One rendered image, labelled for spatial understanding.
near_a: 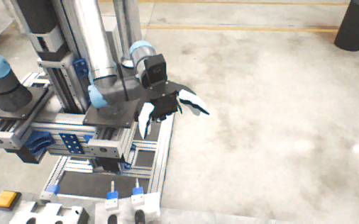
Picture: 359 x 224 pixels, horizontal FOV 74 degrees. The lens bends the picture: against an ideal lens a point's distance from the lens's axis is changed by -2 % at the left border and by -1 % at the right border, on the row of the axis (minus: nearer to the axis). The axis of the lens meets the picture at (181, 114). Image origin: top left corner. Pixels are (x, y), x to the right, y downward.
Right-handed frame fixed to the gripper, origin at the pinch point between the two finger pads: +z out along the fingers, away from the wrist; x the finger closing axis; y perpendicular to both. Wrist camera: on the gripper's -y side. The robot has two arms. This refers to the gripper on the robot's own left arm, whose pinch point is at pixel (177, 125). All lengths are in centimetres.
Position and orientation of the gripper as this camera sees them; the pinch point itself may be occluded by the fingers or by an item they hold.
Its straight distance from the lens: 50.3
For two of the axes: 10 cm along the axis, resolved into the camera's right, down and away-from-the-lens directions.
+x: -9.3, 3.4, -1.4
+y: 1.3, 6.5, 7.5
